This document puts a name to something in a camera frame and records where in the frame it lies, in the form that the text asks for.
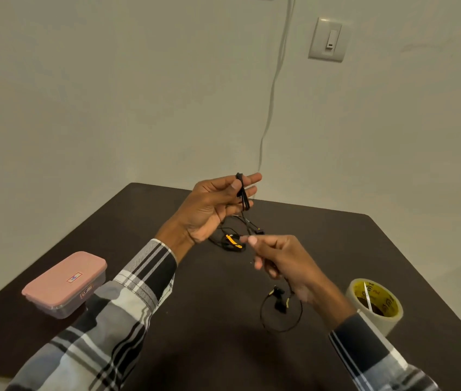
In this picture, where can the person's left hand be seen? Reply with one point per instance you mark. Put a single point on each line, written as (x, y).
(204, 211)

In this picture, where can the person's right hand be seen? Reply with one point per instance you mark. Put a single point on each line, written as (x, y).
(291, 264)

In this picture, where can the person's left thumb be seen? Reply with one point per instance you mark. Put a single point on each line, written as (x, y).
(224, 190)

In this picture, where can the person's right fingers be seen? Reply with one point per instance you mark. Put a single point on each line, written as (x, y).
(265, 250)

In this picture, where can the black neckband earphones yellow accents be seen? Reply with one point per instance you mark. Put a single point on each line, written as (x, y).
(232, 241)

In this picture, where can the person's right forearm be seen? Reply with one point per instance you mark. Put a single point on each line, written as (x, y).
(373, 354)

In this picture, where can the person's left forearm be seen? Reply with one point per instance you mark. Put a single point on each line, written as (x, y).
(104, 321)

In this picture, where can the clear packing tape roll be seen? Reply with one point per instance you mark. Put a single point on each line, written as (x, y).
(377, 317)

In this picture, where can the pink lidded plastic container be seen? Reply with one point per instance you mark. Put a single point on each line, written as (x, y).
(64, 280)

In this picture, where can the white wall switch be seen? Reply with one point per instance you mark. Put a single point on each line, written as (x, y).
(328, 39)

